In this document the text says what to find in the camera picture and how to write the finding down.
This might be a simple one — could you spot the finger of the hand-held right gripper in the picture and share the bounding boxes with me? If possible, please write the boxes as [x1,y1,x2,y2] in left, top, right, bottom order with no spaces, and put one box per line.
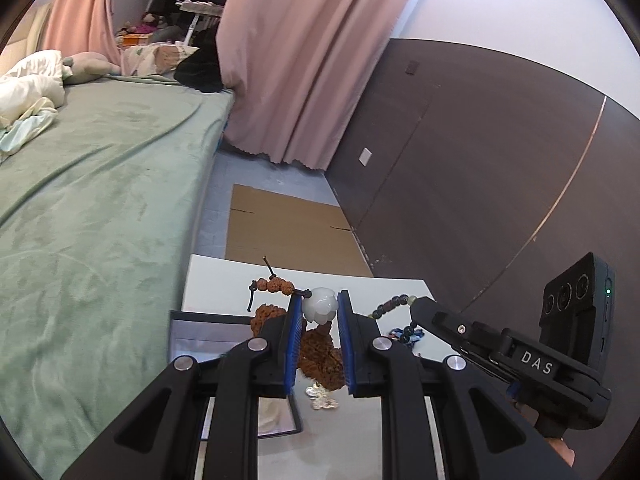
[409,297,507,372]

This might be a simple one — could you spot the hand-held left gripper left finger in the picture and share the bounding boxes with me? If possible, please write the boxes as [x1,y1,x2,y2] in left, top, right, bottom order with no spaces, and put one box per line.
[60,292,307,480]

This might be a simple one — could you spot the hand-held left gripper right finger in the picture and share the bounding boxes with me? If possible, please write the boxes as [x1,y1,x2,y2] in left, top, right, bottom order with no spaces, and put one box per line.
[336,289,581,480]

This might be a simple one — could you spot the white jade pendant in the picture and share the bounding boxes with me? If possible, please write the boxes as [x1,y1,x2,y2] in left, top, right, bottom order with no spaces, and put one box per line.
[301,287,339,325]

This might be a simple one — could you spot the brown seed bead bracelet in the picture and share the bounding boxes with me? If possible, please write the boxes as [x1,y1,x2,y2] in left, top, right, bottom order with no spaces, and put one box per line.
[248,256,347,392]

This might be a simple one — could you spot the dark bead bracelet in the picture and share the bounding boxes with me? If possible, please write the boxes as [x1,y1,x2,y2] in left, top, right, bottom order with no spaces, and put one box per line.
[369,294,417,322]

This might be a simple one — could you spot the person's right hand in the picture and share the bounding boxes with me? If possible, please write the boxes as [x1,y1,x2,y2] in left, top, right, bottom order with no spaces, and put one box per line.
[544,437,576,467]

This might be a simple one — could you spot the silver butterfly charm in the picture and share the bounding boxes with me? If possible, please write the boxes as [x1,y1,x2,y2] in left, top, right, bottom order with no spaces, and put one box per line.
[305,382,339,411]

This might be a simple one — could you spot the clear black-framed box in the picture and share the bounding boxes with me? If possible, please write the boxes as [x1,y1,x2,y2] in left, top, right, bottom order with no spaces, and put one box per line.
[169,309,304,442]

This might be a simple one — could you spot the flat brown cardboard sheet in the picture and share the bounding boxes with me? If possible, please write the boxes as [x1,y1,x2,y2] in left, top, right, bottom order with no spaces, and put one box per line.
[226,183,375,279]

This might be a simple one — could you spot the green bed blanket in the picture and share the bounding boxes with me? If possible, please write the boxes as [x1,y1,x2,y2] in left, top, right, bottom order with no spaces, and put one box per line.
[0,72,236,476]

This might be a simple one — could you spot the wide pink curtain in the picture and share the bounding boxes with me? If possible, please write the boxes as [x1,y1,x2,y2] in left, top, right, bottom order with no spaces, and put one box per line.
[215,0,434,171]

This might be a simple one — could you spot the black cloth pile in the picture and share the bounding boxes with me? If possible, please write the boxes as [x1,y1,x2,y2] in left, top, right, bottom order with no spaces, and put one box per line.
[173,30,224,94]

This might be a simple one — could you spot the floral print pillow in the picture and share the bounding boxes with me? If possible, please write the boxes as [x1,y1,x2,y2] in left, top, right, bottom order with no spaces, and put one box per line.
[121,42,199,76]

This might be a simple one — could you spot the grey plush pillow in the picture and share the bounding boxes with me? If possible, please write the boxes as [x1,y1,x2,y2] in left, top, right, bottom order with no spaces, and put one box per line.
[62,51,123,85]

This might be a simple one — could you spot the pale blue cloth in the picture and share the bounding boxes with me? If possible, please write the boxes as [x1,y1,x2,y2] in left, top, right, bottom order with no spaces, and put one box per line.
[0,107,57,162]

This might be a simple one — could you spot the pile of plush toys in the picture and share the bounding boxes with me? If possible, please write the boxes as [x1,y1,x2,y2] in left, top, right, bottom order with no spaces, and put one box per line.
[118,11,171,37]

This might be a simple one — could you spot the white duvet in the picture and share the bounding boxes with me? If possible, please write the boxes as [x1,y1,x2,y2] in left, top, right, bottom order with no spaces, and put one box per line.
[0,49,66,127]

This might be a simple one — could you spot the narrow pink curtain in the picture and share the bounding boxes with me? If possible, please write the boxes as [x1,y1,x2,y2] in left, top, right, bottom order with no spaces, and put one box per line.
[42,0,124,67]

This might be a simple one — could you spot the colourful bead bracelet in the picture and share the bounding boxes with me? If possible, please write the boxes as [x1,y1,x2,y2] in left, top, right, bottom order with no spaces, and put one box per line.
[389,327,425,345]

